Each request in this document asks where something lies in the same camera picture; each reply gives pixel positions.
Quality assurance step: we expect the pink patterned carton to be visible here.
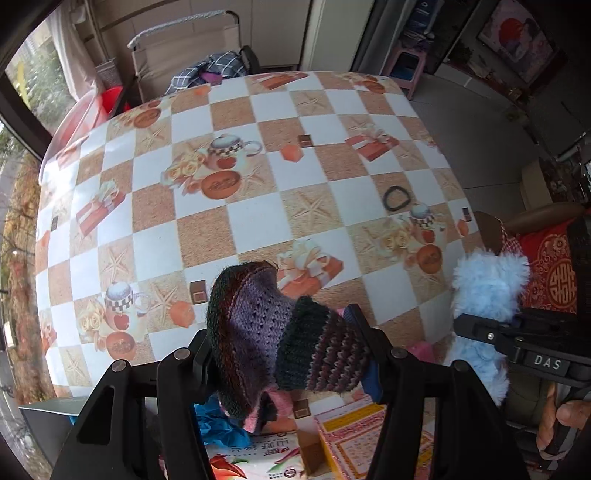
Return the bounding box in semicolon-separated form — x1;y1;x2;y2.
297;400;438;480

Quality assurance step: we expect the red embroidered cushion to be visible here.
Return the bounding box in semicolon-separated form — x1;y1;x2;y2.
501;219;577;314

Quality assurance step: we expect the plaid cloth on chair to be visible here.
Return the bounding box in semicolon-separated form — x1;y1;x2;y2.
165;51;249;95

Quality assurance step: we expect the person's right hand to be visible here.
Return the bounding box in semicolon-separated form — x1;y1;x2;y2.
535;382;591;462

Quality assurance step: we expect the pink knitted sock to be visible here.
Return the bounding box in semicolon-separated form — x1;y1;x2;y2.
242;387;294;435

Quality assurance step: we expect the pink plastic stool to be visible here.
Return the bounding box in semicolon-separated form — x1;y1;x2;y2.
382;43;427;100

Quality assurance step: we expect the light blue fluffy toy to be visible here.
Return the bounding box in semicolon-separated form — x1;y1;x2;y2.
444;249;530;406

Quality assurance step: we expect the dark green open box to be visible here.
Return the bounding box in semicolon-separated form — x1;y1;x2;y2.
19;397;87;465

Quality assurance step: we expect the pink sponge block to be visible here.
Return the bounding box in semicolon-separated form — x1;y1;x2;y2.
406;341;437;364

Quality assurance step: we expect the pink plastic basin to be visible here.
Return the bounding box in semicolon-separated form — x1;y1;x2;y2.
38;86;130;185

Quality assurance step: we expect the purple striped knitted sock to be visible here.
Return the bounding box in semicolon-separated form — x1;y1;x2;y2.
206;261;370;420

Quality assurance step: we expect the checkered vinyl tablecloth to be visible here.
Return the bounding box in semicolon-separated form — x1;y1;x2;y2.
36;72;482;396

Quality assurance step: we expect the framed wall picture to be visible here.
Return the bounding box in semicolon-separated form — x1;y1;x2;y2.
478;0;554;84

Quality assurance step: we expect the blue cloth on table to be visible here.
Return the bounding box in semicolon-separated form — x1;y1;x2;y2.
193;395;252;449

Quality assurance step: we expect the black hair tie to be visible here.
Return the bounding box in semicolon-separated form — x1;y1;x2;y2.
382;185;413;213

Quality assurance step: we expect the white fruit print box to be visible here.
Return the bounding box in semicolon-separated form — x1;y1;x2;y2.
205;431;308;480

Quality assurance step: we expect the folding chair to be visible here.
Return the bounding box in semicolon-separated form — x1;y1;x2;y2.
127;10;260;102

